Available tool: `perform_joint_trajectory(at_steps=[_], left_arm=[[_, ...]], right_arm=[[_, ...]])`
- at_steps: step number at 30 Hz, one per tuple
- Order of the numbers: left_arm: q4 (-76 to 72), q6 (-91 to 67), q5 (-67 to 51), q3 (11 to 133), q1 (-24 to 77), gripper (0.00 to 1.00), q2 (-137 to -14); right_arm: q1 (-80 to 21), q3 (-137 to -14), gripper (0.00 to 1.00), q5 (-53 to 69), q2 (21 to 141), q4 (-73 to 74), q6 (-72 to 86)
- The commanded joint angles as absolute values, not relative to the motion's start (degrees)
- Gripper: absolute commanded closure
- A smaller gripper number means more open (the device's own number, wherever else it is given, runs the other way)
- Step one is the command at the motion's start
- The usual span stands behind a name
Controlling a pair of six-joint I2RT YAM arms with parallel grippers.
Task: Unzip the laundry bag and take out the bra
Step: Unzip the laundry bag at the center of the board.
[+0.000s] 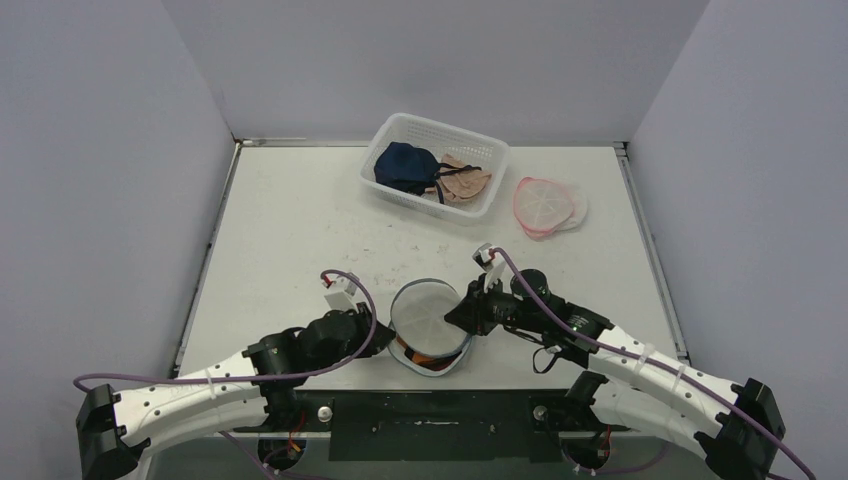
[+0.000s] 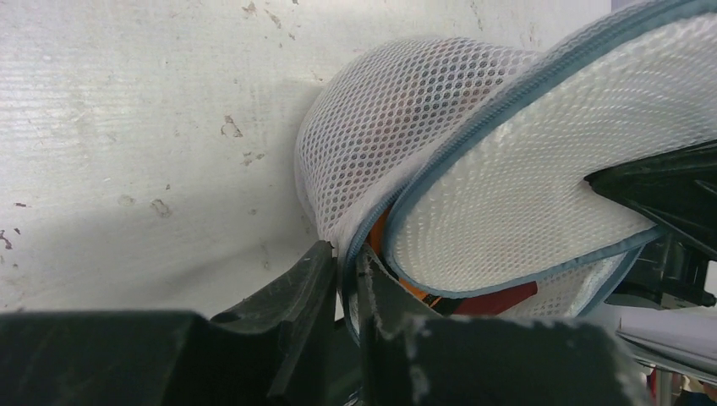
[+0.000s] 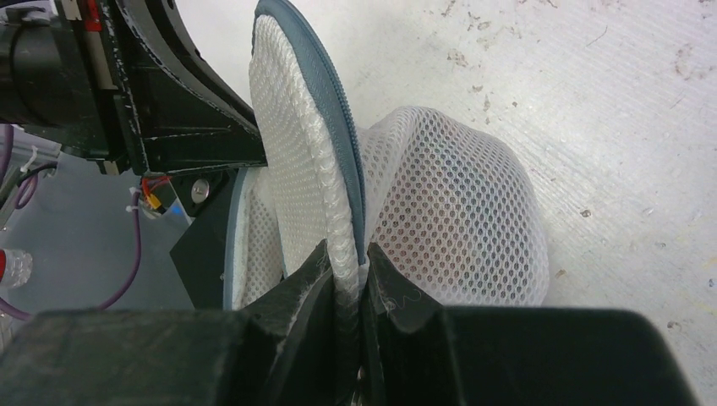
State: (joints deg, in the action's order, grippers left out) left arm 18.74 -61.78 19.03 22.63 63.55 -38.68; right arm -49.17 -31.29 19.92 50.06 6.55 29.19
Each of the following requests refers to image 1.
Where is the blue-trimmed mesh laundry bag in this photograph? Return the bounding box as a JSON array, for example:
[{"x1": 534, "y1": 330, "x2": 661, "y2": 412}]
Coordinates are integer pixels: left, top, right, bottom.
[{"x1": 388, "y1": 278, "x2": 473, "y2": 378}]

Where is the orange bra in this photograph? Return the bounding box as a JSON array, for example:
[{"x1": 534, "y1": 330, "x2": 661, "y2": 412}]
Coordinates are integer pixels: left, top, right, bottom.
[{"x1": 395, "y1": 337, "x2": 463, "y2": 371}]

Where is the pink-trimmed mesh laundry bag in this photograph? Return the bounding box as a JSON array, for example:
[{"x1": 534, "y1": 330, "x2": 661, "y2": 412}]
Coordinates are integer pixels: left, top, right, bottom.
[{"x1": 512, "y1": 177, "x2": 589, "y2": 239}]

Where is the beige bra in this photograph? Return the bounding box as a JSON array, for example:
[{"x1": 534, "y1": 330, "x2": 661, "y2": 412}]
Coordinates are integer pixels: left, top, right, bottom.
[{"x1": 424, "y1": 154, "x2": 492, "y2": 203}]

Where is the navy blue bra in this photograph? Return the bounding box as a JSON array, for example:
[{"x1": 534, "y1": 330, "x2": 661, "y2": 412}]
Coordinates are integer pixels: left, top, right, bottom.
[{"x1": 373, "y1": 142, "x2": 481, "y2": 204}]

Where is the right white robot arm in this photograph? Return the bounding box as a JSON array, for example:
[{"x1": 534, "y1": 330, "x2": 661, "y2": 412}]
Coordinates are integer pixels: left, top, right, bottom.
[{"x1": 445, "y1": 269, "x2": 786, "y2": 479}]

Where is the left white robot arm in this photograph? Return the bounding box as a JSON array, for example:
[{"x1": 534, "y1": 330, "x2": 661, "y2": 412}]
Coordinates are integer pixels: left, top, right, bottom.
[{"x1": 75, "y1": 303, "x2": 395, "y2": 479}]

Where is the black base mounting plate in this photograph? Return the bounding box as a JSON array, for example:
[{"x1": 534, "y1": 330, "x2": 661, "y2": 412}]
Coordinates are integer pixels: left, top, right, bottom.
[{"x1": 236, "y1": 390, "x2": 607, "y2": 463}]

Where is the white perforated plastic basket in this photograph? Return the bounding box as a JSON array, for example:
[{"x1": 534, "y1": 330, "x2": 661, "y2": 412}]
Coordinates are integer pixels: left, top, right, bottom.
[{"x1": 360, "y1": 113, "x2": 511, "y2": 225}]

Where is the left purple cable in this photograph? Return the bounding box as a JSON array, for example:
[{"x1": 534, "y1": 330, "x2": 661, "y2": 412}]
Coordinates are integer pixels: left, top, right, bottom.
[{"x1": 72, "y1": 268, "x2": 379, "y2": 393}]

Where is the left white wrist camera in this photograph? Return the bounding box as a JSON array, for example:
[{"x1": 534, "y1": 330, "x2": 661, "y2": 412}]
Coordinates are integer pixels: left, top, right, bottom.
[{"x1": 322, "y1": 274, "x2": 358, "y2": 311}]

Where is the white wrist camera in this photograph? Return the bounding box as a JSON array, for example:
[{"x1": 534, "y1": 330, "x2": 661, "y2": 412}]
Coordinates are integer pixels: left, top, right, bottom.
[
  {"x1": 322, "y1": 274, "x2": 358, "y2": 311},
  {"x1": 472, "y1": 243, "x2": 506, "y2": 292}
]

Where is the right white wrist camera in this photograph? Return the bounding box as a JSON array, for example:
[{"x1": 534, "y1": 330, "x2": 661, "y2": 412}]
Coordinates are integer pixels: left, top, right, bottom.
[{"x1": 472, "y1": 243, "x2": 506, "y2": 292}]

